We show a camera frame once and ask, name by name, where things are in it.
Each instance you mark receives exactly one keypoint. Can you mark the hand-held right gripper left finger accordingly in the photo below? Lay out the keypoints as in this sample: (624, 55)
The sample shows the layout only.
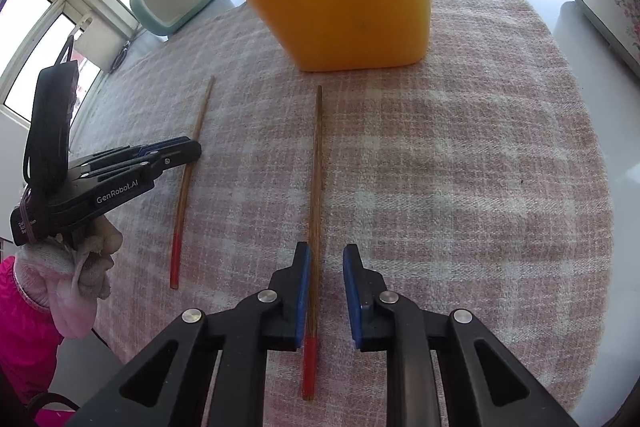
(302, 297)

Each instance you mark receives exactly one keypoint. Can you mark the white floral slow cooker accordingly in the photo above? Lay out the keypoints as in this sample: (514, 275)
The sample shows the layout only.
(610, 7)

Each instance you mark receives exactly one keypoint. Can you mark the pink checked cloth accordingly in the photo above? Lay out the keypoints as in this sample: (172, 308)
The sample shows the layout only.
(450, 207)

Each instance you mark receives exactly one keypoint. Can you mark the person's left hand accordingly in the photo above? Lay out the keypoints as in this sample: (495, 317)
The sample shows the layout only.
(70, 282)

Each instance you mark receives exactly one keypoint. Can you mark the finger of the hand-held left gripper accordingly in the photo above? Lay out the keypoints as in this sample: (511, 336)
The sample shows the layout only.
(145, 149)
(170, 159)

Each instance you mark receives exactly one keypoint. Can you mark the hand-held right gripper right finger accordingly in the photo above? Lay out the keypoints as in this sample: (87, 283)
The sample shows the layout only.
(351, 297)

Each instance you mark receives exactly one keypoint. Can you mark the red-tipped wooden chopstick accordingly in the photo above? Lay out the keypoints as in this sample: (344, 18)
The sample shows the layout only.
(182, 207)
(316, 187)

